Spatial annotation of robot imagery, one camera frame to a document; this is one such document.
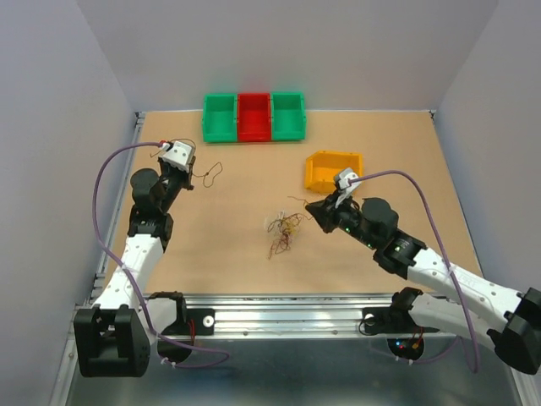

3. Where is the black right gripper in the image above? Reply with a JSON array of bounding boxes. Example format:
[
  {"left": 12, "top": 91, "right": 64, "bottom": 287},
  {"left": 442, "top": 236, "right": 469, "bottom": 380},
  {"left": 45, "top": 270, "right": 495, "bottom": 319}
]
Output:
[{"left": 304, "top": 189, "right": 379, "bottom": 250}]

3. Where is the dark brown wire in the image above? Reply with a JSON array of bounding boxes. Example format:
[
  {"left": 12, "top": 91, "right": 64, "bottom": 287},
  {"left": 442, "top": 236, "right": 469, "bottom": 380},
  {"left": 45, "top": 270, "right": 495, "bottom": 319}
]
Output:
[{"left": 192, "top": 162, "right": 224, "bottom": 188}]

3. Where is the wire bundle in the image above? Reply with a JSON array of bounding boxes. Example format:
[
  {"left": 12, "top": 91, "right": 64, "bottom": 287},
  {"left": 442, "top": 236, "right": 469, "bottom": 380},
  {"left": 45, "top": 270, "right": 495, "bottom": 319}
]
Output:
[{"left": 263, "top": 195, "right": 314, "bottom": 260}]

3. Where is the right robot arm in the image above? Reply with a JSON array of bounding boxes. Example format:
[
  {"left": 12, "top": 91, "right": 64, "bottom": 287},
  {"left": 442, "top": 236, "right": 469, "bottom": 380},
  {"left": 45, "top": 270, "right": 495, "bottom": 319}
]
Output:
[{"left": 306, "top": 195, "right": 540, "bottom": 375}]

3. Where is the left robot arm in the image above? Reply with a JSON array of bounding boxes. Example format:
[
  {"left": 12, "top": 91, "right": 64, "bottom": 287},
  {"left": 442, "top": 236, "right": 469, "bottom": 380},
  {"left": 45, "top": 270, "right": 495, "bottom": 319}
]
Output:
[{"left": 74, "top": 158, "right": 195, "bottom": 377}]

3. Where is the yellow plastic bin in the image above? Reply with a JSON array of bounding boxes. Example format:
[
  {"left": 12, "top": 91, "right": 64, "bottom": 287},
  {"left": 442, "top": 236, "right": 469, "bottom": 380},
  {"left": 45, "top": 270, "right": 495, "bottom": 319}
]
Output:
[{"left": 303, "top": 151, "right": 363, "bottom": 195}]

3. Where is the left green plastic bin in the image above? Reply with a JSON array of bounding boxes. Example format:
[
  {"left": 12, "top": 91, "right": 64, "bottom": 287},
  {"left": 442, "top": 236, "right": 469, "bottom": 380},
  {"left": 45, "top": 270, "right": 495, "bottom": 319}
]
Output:
[{"left": 201, "top": 93, "right": 238, "bottom": 143}]

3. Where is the green plastic bin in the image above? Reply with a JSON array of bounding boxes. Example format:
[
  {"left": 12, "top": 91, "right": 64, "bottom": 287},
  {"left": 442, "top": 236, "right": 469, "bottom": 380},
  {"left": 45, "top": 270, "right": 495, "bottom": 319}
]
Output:
[
  {"left": 270, "top": 92, "right": 306, "bottom": 141},
  {"left": 201, "top": 93, "right": 238, "bottom": 143}
]

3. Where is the red plastic bin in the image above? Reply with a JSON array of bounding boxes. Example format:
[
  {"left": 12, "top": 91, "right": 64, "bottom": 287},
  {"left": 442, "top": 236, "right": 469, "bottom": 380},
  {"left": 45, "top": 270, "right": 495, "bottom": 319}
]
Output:
[{"left": 237, "top": 93, "right": 271, "bottom": 143}]

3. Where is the right green plastic bin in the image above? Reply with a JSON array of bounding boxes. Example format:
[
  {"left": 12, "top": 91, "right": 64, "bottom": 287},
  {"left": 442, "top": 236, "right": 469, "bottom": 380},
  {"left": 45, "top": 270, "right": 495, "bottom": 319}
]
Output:
[{"left": 270, "top": 92, "right": 306, "bottom": 141}]

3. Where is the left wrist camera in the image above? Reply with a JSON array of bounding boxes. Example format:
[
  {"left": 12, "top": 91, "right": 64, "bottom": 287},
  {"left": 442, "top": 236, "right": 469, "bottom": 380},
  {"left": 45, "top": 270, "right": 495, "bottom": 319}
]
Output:
[{"left": 160, "top": 140, "right": 196, "bottom": 173}]

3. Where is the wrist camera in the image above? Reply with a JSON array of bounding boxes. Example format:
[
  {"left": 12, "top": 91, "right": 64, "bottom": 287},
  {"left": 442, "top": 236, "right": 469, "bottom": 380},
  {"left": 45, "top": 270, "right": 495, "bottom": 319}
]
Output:
[
  {"left": 334, "top": 167, "right": 359, "bottom": 208},
  {"left": 160, "top": 140, "right": 196, "bottom": 173}
]

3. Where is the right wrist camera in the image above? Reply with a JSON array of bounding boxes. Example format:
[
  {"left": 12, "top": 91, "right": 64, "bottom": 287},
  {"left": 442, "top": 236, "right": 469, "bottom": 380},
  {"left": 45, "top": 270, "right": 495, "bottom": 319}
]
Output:
[{"left": 334, "top": 167, "right": 359, "bottom": 208}]

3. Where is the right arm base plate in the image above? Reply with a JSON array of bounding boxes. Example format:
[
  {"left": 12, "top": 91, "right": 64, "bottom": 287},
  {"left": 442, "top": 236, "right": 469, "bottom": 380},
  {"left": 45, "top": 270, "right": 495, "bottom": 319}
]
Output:
[{"left": 358, "top": 306, "right": 439, "bottom": 336}]

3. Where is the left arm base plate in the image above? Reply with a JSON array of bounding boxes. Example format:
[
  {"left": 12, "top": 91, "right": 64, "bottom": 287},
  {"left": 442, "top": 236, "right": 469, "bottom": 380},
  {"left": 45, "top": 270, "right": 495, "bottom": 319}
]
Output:
[{"left": 162, "top": 308, "right": 216, "bottom": 337}]

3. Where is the aluminium rail frame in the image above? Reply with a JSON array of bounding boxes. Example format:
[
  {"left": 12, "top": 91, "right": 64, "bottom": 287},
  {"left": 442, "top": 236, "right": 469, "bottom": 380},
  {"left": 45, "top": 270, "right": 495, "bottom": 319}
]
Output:
[{"left": 51, "top": 111, "right": 540, "bottom": 405}]

